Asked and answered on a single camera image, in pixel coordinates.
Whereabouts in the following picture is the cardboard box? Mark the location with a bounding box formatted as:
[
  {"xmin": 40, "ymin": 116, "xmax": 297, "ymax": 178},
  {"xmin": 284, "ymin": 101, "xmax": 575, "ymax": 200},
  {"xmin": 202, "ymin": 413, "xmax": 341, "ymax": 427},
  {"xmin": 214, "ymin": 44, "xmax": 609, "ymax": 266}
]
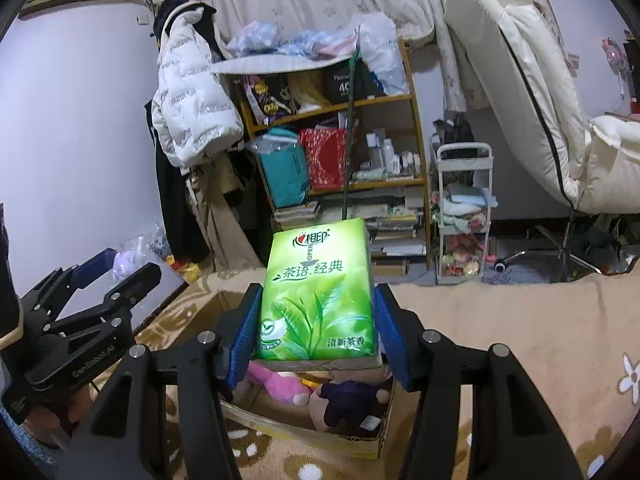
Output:
[{"xmin": 194, "ymin": 284, "xmax": 394, "ymax": 460}]

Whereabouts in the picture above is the purple haired doll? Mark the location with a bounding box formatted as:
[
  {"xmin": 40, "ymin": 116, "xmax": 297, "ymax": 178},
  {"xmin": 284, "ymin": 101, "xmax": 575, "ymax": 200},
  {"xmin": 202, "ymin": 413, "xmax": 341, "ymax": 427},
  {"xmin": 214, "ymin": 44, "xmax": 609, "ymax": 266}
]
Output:
[{"xmin": 308, "ymin": 364, "xmax": 393, "ymax": 438}]

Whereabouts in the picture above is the pink bear plush toy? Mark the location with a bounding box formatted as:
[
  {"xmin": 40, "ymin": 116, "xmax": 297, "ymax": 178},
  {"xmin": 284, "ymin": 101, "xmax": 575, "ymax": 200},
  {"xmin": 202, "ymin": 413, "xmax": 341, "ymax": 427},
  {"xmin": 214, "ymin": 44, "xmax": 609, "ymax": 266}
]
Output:
[{"xmin": 233, "ymin": 361, "xmax": 311, "ymax": 406}]

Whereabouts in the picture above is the white puffer jacket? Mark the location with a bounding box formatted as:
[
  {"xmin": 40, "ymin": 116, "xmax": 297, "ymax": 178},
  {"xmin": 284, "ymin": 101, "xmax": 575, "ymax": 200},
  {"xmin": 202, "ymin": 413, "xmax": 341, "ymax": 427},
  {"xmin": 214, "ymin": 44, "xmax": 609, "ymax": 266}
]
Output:
[{"xmin": 151, "ymin": 2, "xmax": 244, "ymax": 169}]

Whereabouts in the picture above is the cream folded mattress chair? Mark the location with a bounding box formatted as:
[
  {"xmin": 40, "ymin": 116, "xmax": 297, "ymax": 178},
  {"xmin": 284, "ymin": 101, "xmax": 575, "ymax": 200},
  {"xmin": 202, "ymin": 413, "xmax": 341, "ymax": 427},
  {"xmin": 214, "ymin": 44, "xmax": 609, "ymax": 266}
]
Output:
[{"xmin": 445, "ymin": 0, "xmax": 639, "ymax": 214}]

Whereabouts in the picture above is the white rolling cart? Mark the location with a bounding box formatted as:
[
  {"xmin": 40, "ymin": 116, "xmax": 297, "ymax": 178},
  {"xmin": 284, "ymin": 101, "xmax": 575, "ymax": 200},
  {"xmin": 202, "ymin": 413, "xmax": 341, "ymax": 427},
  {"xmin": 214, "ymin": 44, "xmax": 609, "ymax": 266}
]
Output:
[{"xmin": 432, "ymin": 142, "xmax": 498, "ymax": 285}]

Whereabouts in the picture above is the teal bag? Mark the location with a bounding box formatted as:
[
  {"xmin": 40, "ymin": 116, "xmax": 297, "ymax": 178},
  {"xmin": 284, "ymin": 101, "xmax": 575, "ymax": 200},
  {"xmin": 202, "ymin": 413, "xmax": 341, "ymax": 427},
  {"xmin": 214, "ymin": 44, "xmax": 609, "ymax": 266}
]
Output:
[{"xmin": 250, "ymin": 127, "xmax": 310, "ymax": 208}]

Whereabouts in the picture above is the red gift bag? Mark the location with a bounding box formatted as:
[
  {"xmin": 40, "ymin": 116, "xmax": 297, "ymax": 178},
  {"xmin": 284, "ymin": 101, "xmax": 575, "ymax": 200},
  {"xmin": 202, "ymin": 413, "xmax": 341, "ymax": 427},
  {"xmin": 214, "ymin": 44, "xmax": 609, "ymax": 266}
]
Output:
[{"xmin": 299, "ymin": 127, "xmax": 347, "ymax": 192}]

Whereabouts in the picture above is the black box with 40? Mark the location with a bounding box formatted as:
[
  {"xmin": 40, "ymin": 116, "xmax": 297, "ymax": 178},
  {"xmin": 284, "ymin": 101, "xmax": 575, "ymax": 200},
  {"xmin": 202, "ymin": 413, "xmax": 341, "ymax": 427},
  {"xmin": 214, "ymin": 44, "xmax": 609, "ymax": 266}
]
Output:
[{"xmin": 326, "ymin": 61, "xmax": 376, "ymax": 104}]

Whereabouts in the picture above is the white plastic bag on shelf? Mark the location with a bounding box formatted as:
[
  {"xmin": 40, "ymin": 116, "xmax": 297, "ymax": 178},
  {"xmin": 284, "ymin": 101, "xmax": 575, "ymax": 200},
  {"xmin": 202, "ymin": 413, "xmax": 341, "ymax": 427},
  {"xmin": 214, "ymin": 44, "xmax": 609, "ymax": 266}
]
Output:
[{"xmin": 354, "ymin": 12, "xmax": 409, "ymax": 96}]

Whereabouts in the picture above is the wooden bookshelf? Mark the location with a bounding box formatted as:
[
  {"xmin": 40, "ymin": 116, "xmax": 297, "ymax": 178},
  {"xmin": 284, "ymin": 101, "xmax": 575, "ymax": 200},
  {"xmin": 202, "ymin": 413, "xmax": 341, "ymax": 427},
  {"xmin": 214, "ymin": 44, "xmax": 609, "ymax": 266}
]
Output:
[{"xmin": 232, "ymin": 44, "xmax": 432, "ymax": 273}]

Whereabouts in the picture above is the small purple plush toy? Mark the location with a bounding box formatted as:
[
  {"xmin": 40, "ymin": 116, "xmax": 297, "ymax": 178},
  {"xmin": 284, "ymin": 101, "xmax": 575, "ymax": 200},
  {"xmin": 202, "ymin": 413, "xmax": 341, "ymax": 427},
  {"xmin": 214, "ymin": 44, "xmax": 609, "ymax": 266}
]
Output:
[{"xmin": 112, "ymin": 250, "xmax": 145, "ymax": 282}]

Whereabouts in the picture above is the green tissue pack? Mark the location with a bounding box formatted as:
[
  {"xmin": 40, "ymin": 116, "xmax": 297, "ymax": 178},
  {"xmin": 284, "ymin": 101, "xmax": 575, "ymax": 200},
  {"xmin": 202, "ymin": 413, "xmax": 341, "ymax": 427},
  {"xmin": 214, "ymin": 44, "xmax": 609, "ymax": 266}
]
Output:
[{"xmin": 255, "ymin": 218, "xmax": 378, "ymax": 364}]

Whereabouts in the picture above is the black hanging coat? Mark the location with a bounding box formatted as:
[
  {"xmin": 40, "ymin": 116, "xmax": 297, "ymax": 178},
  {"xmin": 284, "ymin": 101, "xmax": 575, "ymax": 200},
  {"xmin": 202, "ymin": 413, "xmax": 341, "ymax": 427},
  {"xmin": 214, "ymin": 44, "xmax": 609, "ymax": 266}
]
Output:
[{"xmin": 144, "ymin": 101, "xmax": 209, "ymax": 263}]

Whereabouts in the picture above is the green broom stick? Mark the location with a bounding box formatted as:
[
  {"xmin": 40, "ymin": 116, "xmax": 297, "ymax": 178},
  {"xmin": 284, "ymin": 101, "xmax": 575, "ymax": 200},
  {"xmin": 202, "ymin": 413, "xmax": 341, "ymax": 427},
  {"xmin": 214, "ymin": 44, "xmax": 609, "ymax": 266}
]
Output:
[{"xmin": 341, "ymin": 44, "xmax": 360, "ymax": 220}]

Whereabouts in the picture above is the plastic bag with toys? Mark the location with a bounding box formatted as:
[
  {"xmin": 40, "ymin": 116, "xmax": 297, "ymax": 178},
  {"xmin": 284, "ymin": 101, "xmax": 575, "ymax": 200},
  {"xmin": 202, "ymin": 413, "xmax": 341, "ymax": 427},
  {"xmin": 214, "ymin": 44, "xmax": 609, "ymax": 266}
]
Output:
[{"xmin": 126, "ymin": 229, "xmax": 203, "ymax": 283}]

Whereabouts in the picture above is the beige patterned blanket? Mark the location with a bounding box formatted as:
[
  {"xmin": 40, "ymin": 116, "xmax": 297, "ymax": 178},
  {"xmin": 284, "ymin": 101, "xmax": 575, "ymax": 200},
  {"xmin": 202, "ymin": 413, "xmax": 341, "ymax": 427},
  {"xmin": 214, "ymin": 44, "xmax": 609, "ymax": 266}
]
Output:
[{"xmin": 94, "ymin": 253, "xmax": 640, "ymax": 480}]

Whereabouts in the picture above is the stack of books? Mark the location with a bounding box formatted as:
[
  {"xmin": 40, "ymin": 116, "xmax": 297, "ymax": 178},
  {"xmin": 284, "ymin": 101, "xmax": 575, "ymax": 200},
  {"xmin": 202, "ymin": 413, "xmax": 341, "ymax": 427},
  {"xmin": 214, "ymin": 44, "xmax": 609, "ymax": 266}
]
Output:
[{"xmin": 273, "ymin": 200, "xmax": 321, "ymax": 230}]

